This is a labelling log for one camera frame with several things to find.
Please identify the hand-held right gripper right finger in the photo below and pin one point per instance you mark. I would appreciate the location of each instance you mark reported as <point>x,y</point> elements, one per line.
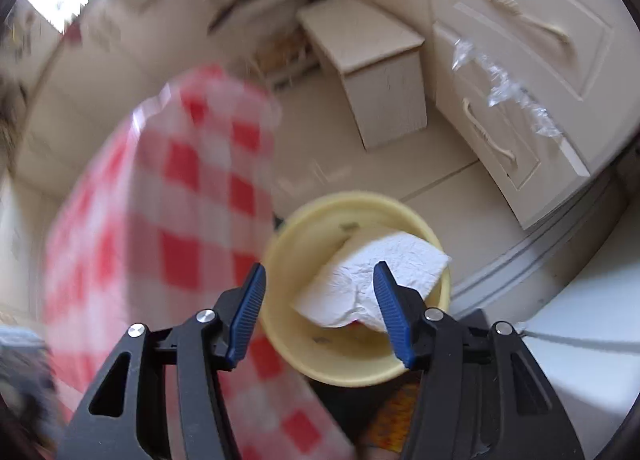
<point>395,320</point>

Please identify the white low stool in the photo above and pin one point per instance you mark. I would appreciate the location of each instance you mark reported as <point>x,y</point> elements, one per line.
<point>370,40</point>

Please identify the cream counter cabinet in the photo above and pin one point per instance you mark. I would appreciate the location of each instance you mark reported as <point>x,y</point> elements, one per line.
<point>550,0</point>

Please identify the dark cloth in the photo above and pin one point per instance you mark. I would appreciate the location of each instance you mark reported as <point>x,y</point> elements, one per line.
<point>25,390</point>

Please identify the orange patterned cloth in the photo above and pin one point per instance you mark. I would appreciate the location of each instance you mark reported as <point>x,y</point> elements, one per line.
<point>395,415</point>

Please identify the white tissue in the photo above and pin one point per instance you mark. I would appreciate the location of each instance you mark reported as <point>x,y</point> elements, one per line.
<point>350,280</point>

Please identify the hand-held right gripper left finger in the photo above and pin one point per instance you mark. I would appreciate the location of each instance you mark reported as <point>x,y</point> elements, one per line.
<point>246,320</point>

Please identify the yellow round bin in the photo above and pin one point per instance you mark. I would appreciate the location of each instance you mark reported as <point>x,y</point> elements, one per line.
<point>320,220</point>

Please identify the cream wall cabinet row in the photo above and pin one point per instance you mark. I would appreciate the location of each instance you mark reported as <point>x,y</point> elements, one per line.
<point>100,70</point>

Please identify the white appliance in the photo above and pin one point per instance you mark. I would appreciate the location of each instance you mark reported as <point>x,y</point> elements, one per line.
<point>590,300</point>

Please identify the red white checkered tablecloth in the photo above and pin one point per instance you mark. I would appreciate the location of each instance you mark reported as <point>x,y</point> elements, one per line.
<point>165,220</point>

